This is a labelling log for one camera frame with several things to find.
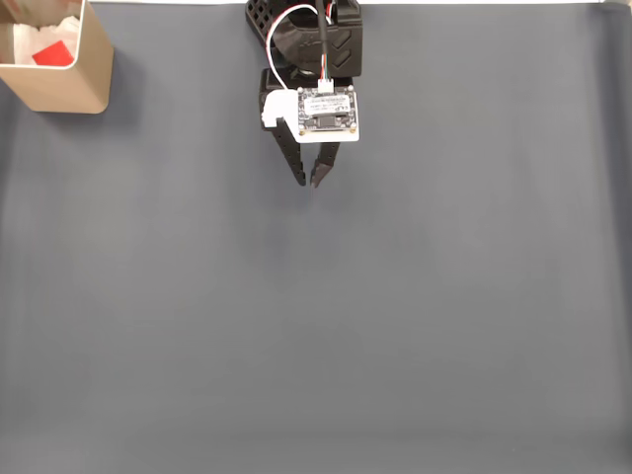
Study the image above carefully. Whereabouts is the red cube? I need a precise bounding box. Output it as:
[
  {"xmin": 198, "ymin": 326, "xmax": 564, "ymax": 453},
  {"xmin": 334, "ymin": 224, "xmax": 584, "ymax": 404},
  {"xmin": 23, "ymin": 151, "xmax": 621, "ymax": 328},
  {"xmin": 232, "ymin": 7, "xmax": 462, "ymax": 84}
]
[{"xmin": 32, "ymin": 39, "xmax": 77, "ymax": 67}]

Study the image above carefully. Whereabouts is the beige box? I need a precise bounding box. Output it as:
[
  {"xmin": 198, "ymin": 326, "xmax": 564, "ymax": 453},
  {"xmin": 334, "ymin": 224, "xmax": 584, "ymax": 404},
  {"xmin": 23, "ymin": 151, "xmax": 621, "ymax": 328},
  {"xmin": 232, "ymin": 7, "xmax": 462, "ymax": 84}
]
[{"xmin": 0, "ymin": 0, "xmax": 116, "ymax": 115}]

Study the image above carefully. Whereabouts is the dark gray table mat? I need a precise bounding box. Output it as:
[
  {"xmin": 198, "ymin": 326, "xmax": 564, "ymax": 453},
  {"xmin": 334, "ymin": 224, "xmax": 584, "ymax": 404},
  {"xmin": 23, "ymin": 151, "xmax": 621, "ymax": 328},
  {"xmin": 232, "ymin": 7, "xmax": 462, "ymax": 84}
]
[{"xmin": 0, "ymin": 2, "xmax": 632, "ymax": 474}]

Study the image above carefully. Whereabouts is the white padding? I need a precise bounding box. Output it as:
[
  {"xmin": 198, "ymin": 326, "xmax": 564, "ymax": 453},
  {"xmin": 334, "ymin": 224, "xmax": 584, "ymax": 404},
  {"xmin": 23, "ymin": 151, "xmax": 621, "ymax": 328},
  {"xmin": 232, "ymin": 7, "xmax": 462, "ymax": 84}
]
[{"xmin": 12, "ymin": 14, "xmax": 83, "ymax": 69}]

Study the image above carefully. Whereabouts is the white servo cable loop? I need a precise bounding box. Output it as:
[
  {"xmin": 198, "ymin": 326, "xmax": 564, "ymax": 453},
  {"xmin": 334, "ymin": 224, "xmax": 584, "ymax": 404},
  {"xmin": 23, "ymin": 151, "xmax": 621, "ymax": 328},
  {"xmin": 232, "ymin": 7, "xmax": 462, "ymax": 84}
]
[{"xmin": 266, "ymin": 3, "xmax": 323, "ymax": 90}]

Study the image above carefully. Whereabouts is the camera board on white mount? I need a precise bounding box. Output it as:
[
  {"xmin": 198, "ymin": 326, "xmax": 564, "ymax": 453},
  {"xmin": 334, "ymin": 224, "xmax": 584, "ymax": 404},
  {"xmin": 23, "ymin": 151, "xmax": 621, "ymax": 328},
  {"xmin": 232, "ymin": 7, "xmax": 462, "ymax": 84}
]
[{"xmin": 260, "ymin": 83, "xmax": 361, "ymax": 145}]

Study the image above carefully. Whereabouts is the black camera cable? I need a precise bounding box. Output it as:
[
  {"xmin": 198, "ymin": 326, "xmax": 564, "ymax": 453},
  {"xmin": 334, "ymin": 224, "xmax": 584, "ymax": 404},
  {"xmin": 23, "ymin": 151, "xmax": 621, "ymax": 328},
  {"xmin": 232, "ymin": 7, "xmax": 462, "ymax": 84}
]
[{"xmin": 315, "ymin": 0, "xmax": 336, "ymax": 93}]

